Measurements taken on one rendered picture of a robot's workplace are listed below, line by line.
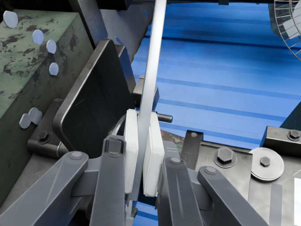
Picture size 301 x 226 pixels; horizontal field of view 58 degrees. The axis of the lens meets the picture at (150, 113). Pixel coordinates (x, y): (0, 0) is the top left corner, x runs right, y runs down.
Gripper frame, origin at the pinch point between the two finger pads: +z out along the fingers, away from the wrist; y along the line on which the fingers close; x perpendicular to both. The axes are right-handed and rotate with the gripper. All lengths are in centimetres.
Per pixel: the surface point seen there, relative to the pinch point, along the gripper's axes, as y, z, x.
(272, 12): 73, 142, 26
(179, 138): 17, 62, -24
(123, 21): -11, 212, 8
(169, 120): 8.8, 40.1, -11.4
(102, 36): -8.2, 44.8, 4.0
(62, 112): -7.5, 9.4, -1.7
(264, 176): 20.8, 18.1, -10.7
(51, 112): -12.9, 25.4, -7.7
